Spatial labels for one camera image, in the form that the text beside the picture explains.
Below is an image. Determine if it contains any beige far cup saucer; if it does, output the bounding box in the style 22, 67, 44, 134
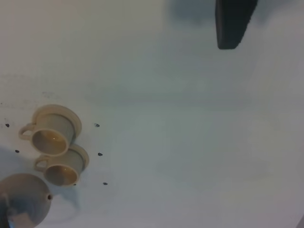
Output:
69, 144, 90, 171

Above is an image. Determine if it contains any beige near cup saucer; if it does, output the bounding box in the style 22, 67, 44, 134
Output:
31, 104, 82, 139

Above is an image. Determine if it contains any beige ceramic teapot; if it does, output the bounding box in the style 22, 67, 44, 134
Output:
0, 173, 53, 228

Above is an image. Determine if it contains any beige teacup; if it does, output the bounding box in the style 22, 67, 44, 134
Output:
19, 115, 75, 156
34, 149, 83, 187

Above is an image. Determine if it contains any beige cup saucer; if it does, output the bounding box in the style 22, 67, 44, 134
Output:
31, 104, 82, 139
69, 144, 90, 171

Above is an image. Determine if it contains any beige near teacup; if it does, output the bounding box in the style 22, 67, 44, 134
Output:
19, 115, 75, 156

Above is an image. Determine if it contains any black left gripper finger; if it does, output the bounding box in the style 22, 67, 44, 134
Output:
215, 0, 258, 49

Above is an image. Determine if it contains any beige far teacup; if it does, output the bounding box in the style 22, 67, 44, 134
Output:
34, 149, 83, 187

